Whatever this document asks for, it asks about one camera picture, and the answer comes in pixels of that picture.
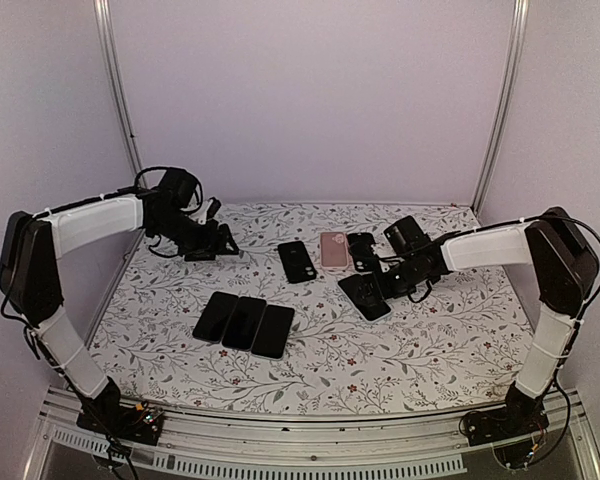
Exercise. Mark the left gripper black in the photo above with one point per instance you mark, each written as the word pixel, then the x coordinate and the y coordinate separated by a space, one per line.
pixel 212 245

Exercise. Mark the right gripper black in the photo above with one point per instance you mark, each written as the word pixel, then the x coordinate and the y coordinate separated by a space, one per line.
pixel 375 277

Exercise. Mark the dark purple phone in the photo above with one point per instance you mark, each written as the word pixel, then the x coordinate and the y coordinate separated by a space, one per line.
pixel 349 286

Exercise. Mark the black phone case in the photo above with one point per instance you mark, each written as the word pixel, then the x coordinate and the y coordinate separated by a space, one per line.
pixel 297 264
pixel 361 250

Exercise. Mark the pink phone case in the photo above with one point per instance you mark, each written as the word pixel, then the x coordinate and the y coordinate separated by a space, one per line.
pixel 334 252

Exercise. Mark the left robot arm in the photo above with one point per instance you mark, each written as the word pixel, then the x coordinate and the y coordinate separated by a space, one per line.
pixel 41 251

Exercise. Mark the floral table mat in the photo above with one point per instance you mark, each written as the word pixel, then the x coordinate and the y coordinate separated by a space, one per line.
pixel 462 345

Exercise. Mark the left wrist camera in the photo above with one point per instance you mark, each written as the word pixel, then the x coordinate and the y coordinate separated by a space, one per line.
pixel 207 211

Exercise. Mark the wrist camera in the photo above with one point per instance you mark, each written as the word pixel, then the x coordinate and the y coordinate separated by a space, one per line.
pixel 405 235
pixel 207 211

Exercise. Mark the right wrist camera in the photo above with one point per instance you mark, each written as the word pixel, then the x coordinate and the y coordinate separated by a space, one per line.
pixel 405 235

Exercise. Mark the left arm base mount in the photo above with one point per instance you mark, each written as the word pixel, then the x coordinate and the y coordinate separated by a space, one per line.
pixel 140 423

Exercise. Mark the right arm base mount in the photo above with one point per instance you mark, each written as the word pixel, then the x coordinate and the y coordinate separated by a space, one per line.
pixel 481 427

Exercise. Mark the aluminium frame post left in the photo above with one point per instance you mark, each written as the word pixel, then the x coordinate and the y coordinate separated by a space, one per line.
pixel 104 25

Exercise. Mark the aluminium frame post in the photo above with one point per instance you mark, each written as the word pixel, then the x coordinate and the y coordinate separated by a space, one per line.
pixel 104 25
pixel 511 67

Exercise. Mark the aluminium frame post right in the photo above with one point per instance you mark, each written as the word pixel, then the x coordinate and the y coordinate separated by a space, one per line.
pixel 511 67

